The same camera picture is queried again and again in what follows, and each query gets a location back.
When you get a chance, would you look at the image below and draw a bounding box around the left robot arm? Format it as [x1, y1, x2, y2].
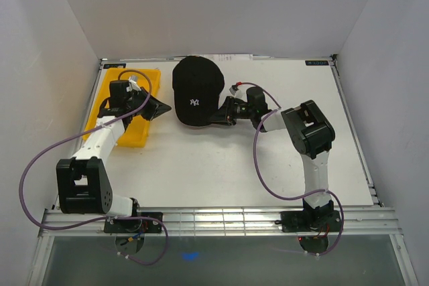
[56, 76, 171, 232]

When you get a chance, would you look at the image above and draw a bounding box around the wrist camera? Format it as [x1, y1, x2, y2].
[127, 75, 141, 92]
[229, 82, 243, 99]

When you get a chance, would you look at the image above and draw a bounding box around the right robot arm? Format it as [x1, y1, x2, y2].
[209, 82, 341, 232]

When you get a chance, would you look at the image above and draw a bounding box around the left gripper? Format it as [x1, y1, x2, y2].
[126, 87, 171, 122]

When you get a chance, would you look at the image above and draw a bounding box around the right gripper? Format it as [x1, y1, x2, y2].
[209, 97, 255, 127]

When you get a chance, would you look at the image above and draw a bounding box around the black cap white NY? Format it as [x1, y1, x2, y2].
[172, 56, 225, 127]

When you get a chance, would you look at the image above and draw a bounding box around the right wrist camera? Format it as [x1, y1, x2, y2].
[229, 82, 243, 99]

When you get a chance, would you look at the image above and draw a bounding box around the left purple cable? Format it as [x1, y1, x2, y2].
[18, 69, 170, 265]

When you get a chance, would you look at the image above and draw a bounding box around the paper label strip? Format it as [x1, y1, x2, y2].
[201, 54, 253, 62]

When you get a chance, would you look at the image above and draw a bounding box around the black corner label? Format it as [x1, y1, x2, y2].
[103, 63, 126, 69]
[305, 60, 330, 66]

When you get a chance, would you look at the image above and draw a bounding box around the aluminium front rail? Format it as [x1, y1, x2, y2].
[43, 206, 402, 237]

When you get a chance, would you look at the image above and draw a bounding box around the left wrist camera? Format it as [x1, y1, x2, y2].
[127, 75, 141, 92]

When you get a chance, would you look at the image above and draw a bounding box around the yellow plastic bin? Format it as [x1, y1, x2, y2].
[82, 68, 162, 149]

